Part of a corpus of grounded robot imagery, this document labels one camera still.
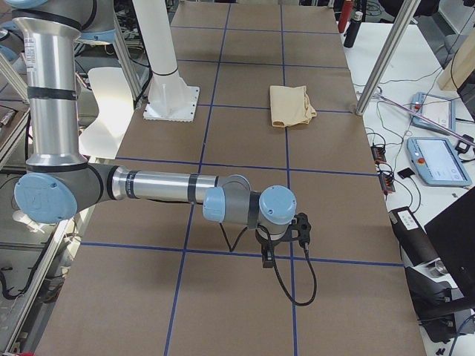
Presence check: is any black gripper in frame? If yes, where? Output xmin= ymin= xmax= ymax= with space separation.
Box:
xmin=255 ymin=225 xmax=274 ymax=268

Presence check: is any beige long-sleeve printed shirt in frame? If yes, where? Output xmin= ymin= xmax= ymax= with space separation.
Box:
xmin=269 ymin=85 xmax=317 ymax=128

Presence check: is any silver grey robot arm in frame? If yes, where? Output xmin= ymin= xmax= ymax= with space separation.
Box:
xmin=11 ymin=1 xmax=299 ymax=268

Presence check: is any black cylinder tumbler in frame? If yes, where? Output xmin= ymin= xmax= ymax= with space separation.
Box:
xmin=388 ymin=207 xmax=448 ymax=277

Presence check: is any black monitor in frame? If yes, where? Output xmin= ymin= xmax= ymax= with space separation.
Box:
xmin=425 ymin=189 xmax=475 ymax=296

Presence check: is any near blue teach pendant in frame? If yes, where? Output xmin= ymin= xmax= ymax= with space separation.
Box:
xmin=406 ymin=137 xmax=472 ymax=187

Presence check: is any blue teach pendant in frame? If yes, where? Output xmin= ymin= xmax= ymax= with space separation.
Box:
xmin=406 ymin=137 xmax=472 ymax=187
xmin=410 ymin=92 xmax=456 ymax=131

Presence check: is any far blue teach pendant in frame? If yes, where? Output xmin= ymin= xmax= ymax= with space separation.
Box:
xmin=410 ymin=92 xmax=456 ymax=131

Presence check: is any white plastic chair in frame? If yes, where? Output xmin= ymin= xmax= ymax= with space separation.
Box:
xmin=79 ymin=67 xmax=134 ymax=159

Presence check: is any black water bottle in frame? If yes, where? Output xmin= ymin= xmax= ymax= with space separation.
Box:
xmin=343 ymin=11 xmax=364 ymax=48

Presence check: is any red cylinder bottle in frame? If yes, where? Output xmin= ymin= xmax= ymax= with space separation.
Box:
xmin=338 ymin=0 xmax=354 ymax=33

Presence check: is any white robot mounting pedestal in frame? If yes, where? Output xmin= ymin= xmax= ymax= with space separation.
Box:
xmin=133 ymin=0 xmax=200 ymax=122

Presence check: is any aluminium frame post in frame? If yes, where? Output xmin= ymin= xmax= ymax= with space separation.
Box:
xmin=355 ymin=0 xmax=421 ymax=116

